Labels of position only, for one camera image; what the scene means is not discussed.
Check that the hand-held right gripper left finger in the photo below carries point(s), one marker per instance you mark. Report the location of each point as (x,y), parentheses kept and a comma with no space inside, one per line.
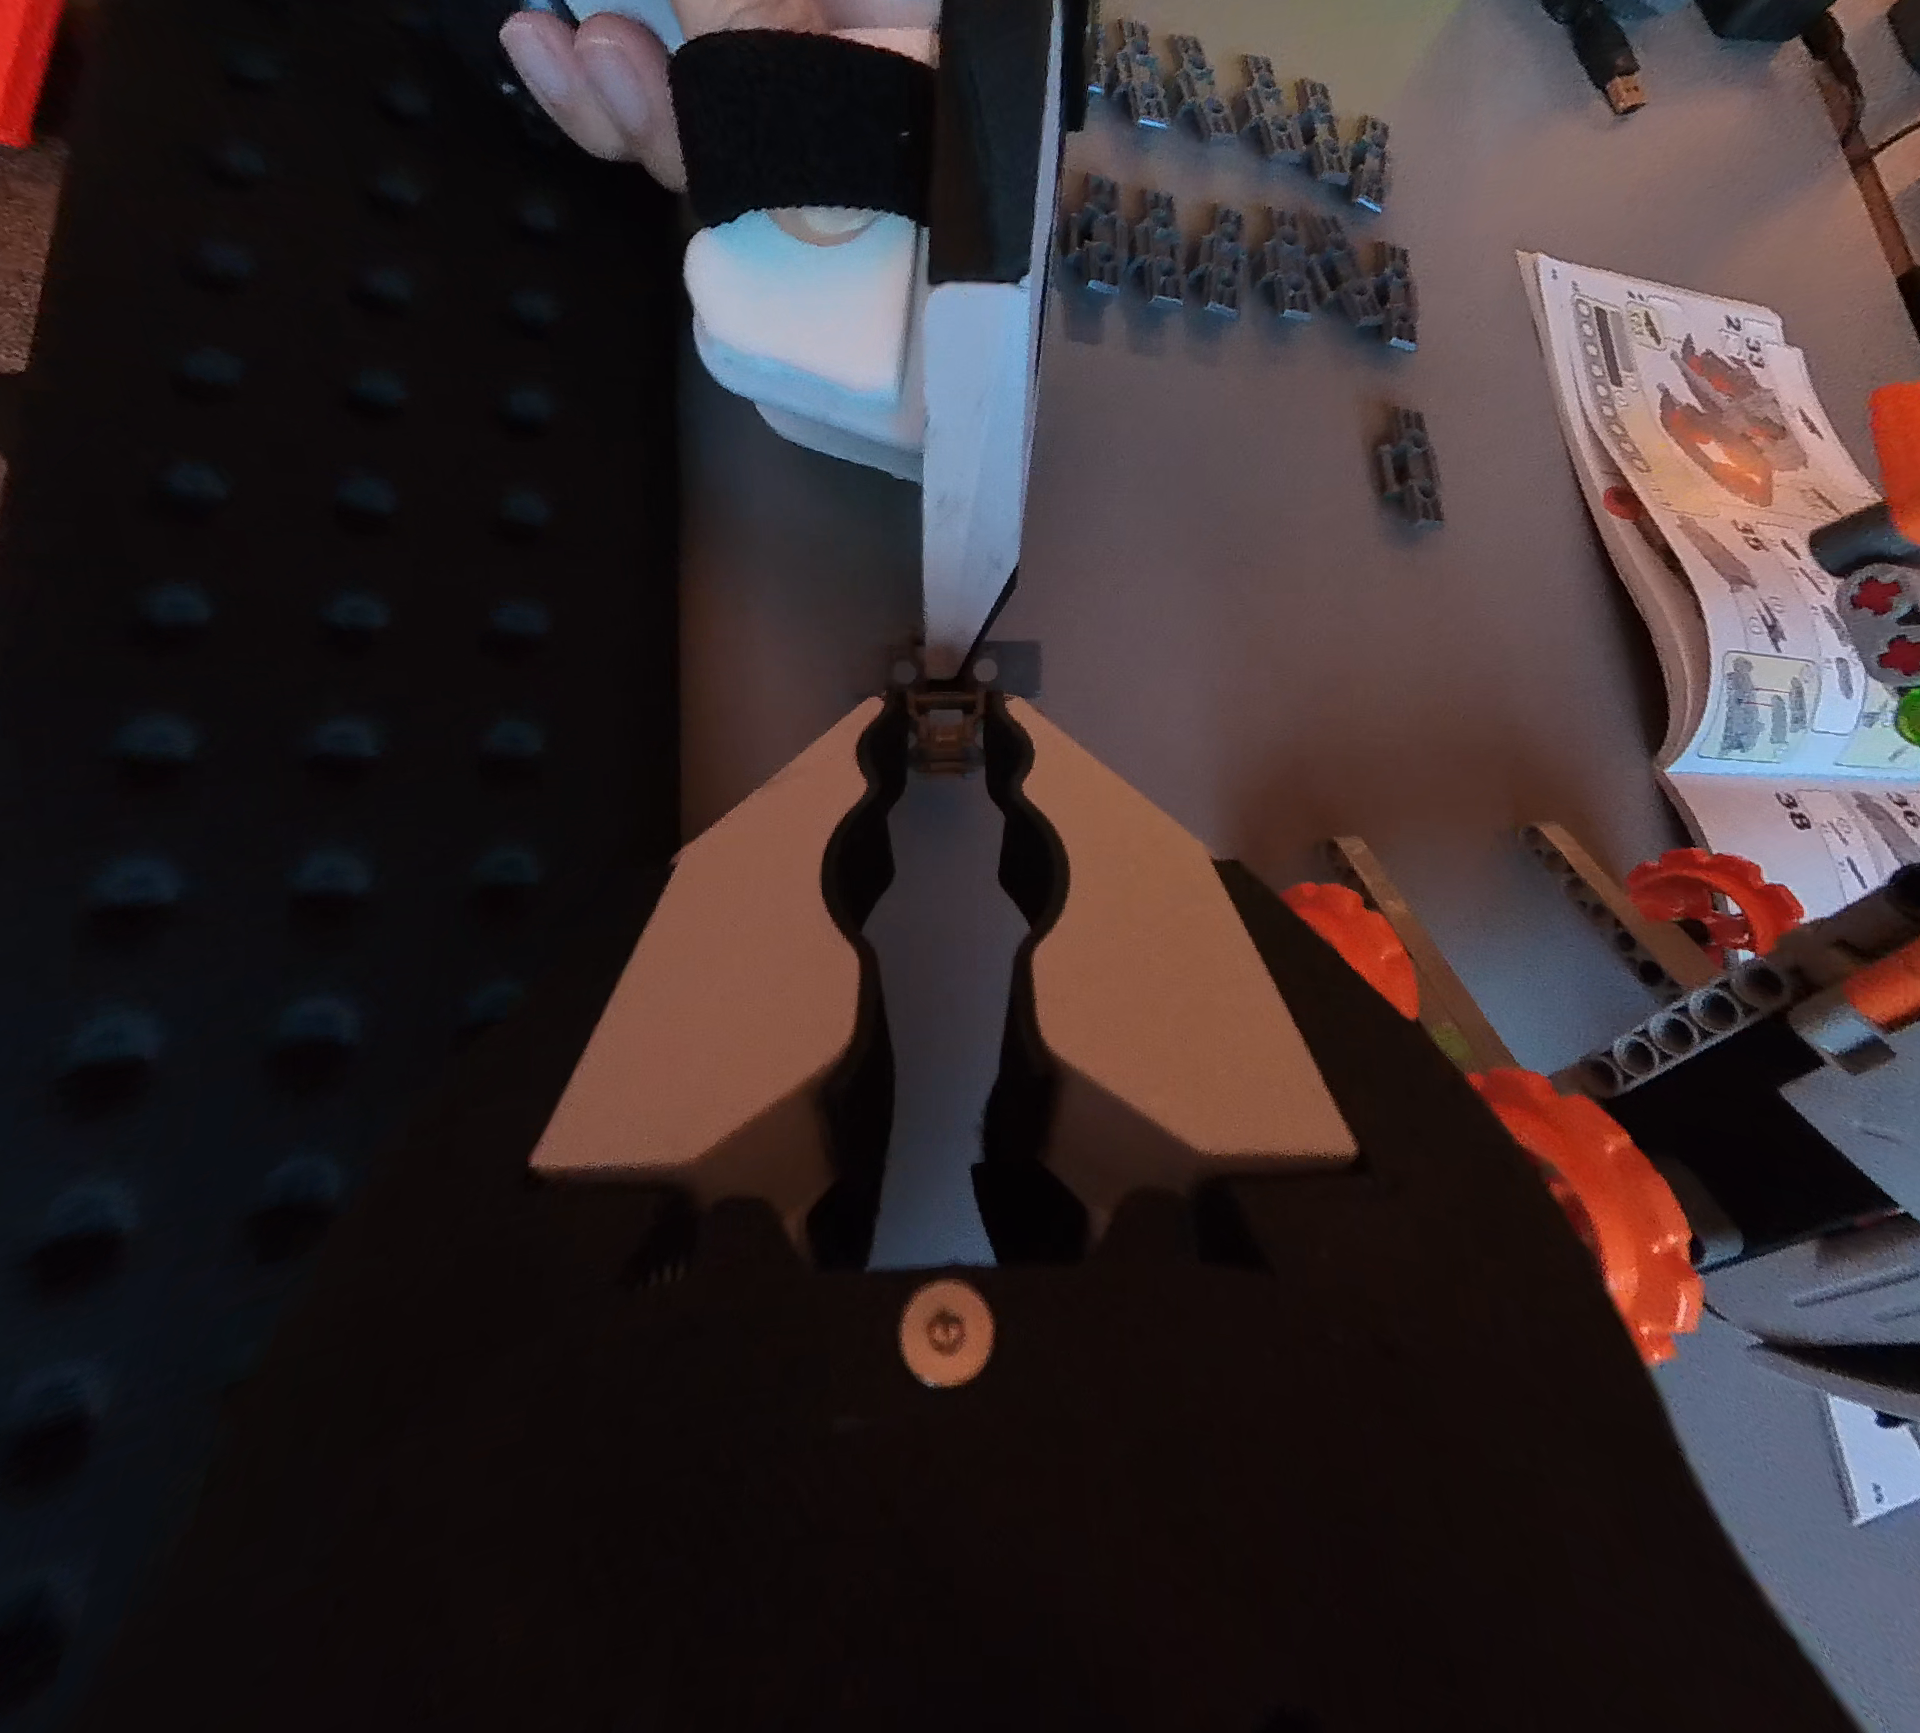
(722,1011)

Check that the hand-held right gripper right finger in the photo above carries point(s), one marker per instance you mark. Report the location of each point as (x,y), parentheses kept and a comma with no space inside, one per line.
(1169,1011)

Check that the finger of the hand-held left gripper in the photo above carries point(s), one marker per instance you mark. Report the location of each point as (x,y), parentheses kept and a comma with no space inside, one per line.
(974,460)

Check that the grey desk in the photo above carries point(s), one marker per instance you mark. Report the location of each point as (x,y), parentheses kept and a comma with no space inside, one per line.
(1232,654)

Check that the rows of grey track links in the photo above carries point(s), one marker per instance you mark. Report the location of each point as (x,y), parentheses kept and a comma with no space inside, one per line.
(1221,265)

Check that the black perforated panel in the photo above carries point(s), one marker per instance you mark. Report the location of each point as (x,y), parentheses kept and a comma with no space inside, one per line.
(301,713)

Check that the grey brick-built vehicle model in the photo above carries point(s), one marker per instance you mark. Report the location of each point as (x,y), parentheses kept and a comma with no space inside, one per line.
(1771,1134)

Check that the building instruction booklet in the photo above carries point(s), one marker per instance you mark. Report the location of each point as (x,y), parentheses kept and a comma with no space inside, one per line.
(1694,441)

